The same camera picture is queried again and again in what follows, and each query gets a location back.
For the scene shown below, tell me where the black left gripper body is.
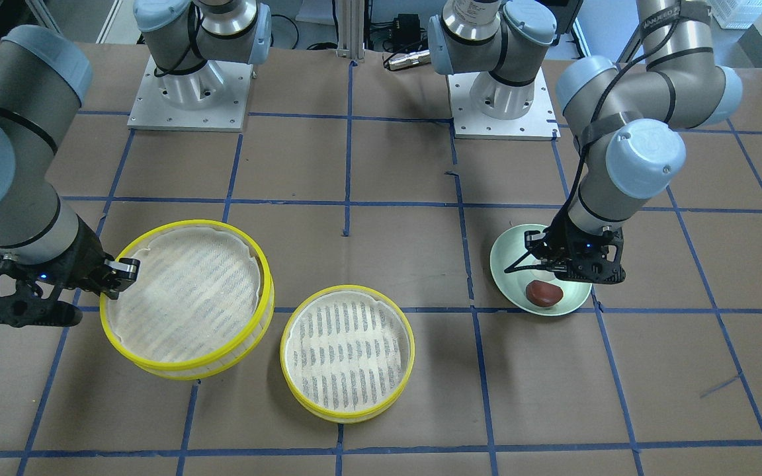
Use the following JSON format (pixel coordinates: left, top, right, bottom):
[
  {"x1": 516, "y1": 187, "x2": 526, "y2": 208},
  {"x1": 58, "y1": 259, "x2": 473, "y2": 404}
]
[{"x1": 504, "y1": 214, "x2": 625, "y2": 284}]

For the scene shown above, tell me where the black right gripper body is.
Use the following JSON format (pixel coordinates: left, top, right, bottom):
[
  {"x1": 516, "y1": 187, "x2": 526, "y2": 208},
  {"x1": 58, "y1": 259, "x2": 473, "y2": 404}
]
[{"x1": 0, "y1": 231, "x2": 140, "y2": 328}]

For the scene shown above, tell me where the dark red bun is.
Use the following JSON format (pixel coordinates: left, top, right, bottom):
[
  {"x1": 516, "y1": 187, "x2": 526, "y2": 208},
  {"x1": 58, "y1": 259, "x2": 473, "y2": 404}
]
[{"x1": 525, "y1": 280, "x2": 564, "y2": 308}]

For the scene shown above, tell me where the yellow top steamer layer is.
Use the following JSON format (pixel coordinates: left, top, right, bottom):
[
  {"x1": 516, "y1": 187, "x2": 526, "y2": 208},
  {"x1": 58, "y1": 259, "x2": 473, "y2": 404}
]
[{"x1": 99, "y1": 219, "x2": 275, "y2": 380}]

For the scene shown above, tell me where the yellow steamer layer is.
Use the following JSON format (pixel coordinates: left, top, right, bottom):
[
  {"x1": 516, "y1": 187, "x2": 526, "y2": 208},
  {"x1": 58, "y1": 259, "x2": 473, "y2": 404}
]
[
  {"x1": 279, "y1": 284, "x2": 415, "y2": 424},
  {"x1": 99, "y1": 219, "x2": 275, "y2": 380}
]

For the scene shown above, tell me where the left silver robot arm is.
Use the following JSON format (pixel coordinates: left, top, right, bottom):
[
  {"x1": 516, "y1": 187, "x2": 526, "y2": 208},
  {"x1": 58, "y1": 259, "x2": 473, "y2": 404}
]
[{"x1": 427, "y1": 1, "x2": 743, "y2": 284}]

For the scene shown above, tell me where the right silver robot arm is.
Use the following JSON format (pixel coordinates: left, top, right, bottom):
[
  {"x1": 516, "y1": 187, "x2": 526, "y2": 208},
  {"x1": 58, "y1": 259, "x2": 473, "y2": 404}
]
[{"x1": 0, "y1": 1, "x2": 271, "y2": 328}]

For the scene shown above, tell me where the yellow bottom steamer layer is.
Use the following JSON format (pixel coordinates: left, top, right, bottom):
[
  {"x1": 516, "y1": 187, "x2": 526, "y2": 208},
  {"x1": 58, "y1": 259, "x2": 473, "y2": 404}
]
[{"x1": 279, "y1": 284, "x2": 415, "y2": 424}]

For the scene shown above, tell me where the light green plate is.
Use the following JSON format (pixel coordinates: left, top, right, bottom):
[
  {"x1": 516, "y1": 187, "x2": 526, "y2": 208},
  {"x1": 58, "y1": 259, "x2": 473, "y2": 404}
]
[{"x1": 489, "y1": 223, "x2": 592, "y2": 317}]

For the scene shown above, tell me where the black power adapter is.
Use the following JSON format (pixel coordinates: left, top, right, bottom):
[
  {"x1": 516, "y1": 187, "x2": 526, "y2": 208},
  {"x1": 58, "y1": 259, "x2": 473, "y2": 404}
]
[{"x1": 390, "y1": 13, "x2": 421, "y2": 48}]

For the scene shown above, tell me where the white plastic crate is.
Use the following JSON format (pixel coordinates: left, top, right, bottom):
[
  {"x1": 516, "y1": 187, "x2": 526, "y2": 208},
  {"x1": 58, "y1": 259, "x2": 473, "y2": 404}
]
[{"x1": 708, "y1": 0, "x2": 762, "y2": 30}]

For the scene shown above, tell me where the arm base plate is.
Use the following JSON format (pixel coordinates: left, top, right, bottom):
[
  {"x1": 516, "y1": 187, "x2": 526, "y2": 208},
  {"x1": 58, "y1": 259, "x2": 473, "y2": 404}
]
[
  {"x1": 127, "y1": 58, "x2": 255, "y2": 132},
  {"x1": 447, "y1": 69, "x2": 560, "y2": 141}
]

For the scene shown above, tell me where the silver cable connector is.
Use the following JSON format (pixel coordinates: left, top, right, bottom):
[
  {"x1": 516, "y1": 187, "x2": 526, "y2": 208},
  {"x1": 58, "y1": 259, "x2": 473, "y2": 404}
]
[{"x1": 383, "y1": 50, "x2": 431, "y2": 71}]

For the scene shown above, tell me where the aluminium frame post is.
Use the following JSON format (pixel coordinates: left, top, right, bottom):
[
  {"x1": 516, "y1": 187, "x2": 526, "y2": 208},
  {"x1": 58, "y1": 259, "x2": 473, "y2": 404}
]
[{"x1": 333, "y1": 1, "x2": 368, "y2": 63}]

